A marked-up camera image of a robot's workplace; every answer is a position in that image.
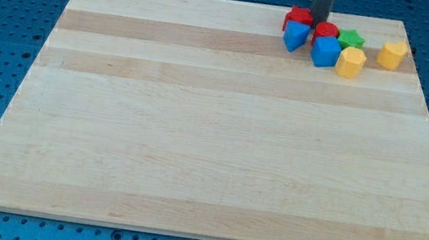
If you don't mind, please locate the wooden board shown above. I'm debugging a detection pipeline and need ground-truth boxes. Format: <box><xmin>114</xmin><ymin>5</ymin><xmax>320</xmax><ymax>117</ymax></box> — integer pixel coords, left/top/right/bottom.
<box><xmin>0</xmin><ymin>0</ymin><xmax>429</xmax><ymax>240</ymax></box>

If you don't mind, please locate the blue triangular block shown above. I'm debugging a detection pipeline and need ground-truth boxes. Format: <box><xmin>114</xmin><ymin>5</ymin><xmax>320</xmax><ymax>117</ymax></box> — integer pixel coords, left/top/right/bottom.
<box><xmin>283</xmin><ymin>20</ymin><xmax>311</xmax><ymax>52</ymax></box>

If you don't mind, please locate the blue cube block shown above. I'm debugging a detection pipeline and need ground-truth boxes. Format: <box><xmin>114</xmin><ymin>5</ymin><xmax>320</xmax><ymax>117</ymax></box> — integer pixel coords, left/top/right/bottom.
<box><xmin>310</xmin><ymin>36</ymin><xmax>342</xmax><ymax>67</ymax></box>

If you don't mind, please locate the red star block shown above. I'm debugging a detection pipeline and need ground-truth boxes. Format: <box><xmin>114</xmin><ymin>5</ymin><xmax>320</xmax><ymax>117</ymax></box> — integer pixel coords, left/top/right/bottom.
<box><xmin>282</xmin><ymin>6</ymin><xmax>314</xmax><ymax>31</ymax></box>

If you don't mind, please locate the red cylinder block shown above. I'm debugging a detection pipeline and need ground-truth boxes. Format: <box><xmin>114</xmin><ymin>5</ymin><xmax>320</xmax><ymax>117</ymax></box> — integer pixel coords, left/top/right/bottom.
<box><xmin>311</xmin><ymin>21</ymin><xmax>340</xmax><ymax>45</ymax></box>

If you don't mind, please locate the yellow hexagon block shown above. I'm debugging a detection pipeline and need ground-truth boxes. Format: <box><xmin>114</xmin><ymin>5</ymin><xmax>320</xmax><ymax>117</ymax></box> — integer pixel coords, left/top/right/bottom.
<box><xmin>335</xmin><ymin>46</ymin><xmax>367</xmax><ymax>79</ymax></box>

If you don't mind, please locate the green star block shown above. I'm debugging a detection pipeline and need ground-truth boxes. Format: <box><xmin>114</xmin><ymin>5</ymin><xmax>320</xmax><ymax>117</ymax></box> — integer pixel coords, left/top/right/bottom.
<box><xmin>337</xmin><ymin>29</ymin><xmax>365</xmax><ymax>49</ymax></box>

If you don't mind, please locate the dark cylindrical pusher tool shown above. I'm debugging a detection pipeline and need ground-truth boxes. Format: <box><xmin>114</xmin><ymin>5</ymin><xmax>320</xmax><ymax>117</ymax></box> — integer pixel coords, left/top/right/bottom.
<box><xmin>310</xmin><ymin>0</ymin><xmax>335</xmax><ymax>27</ymax></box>

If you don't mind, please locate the yellow heart block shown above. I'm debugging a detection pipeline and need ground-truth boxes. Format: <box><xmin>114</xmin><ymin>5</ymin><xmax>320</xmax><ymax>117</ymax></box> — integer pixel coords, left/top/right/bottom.
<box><xmin>376</xmin><ymin>41</ymin><xmax>409</xmax><ymax>71</ymax></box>

